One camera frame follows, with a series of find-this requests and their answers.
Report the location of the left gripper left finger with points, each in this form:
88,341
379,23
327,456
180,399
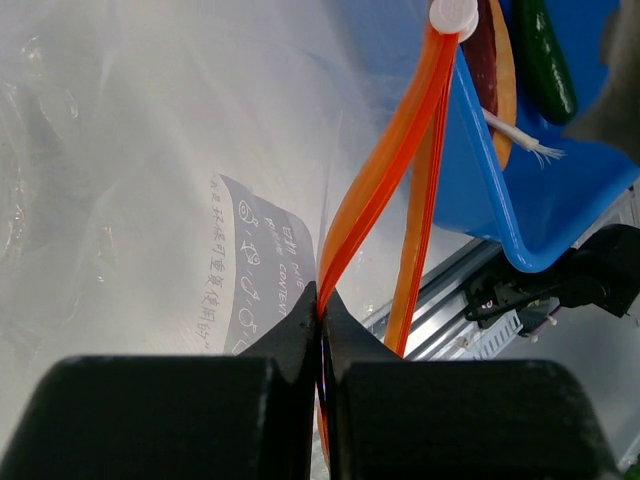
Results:
247,416

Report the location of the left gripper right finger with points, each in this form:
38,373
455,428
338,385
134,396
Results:
390,418

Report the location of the clear zip top bag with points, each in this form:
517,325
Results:
173,176

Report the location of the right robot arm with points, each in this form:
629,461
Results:
613,117

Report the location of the blue plastic tray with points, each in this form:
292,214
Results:
535,212

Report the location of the green onion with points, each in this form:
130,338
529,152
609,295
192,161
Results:
530,144

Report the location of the green cucumber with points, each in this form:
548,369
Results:
542,63

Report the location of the white slotted cable duct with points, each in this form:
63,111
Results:
486,344

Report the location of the aluminium mounting rail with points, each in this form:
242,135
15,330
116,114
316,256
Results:
439,313

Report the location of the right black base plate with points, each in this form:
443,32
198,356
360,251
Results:
604,271

